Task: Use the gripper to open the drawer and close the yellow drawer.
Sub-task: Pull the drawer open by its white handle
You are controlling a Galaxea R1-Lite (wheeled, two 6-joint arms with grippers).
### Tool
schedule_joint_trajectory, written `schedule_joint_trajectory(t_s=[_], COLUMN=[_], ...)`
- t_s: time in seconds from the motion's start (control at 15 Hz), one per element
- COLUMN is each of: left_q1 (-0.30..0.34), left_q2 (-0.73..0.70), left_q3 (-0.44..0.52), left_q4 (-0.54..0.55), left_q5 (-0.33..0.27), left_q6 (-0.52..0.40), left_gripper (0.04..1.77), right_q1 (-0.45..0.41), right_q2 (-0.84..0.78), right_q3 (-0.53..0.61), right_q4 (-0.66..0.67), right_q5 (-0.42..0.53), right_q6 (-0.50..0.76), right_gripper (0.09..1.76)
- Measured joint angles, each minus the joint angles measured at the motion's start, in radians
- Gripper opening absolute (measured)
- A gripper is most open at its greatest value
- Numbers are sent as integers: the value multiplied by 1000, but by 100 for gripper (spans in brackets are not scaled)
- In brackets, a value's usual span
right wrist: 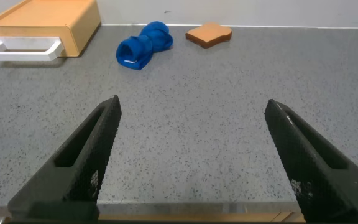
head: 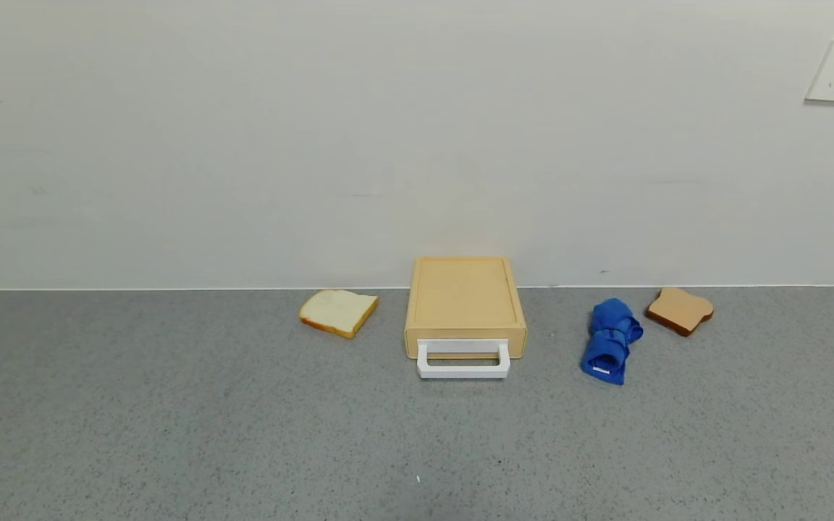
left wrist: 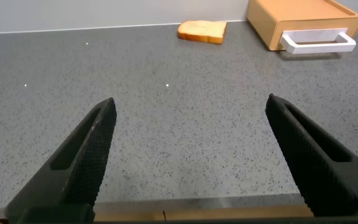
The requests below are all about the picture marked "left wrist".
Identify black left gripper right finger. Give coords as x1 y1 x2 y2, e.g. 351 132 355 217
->
265 93 358 217

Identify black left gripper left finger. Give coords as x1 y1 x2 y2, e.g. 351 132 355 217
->
4 97 117 223

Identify yellow drawer cabinet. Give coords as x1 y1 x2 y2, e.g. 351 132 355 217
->
246 0 358 52

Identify pale bread slice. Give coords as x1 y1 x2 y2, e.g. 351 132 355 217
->
177 20 228 45

